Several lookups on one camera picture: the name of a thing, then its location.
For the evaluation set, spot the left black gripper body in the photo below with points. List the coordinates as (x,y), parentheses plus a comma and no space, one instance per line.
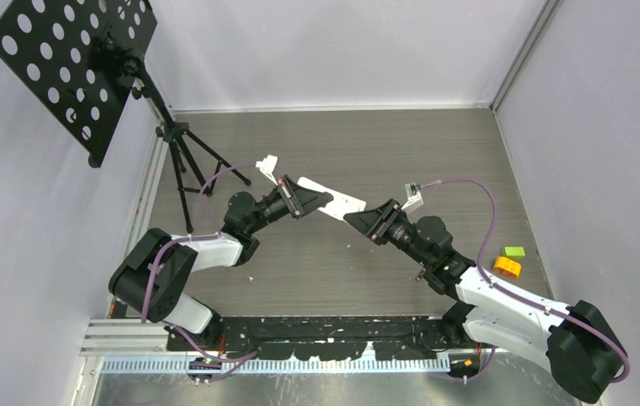
(277,205)

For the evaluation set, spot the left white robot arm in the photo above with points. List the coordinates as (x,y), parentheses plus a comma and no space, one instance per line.
(152,277)

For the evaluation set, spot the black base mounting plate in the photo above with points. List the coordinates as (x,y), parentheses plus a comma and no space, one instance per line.
(328,338)

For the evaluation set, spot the green block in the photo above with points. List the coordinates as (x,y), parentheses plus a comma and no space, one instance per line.
(514,252)

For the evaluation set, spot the black perforated music stand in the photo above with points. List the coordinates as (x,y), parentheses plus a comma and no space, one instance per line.
(83,60)

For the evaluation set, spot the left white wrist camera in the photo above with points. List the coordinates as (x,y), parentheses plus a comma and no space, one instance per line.
(267,167)

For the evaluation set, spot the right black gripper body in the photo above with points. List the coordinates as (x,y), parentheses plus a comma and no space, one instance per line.
(391,226)

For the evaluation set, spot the orange block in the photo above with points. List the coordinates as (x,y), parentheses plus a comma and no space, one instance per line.
(507,267)

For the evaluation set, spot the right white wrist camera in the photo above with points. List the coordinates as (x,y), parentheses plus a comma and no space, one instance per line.
(414,197)

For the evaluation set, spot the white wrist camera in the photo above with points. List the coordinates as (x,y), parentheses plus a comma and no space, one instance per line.
(414,197)
(267,167)

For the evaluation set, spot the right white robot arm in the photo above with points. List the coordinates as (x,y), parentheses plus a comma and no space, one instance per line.
(574,343)

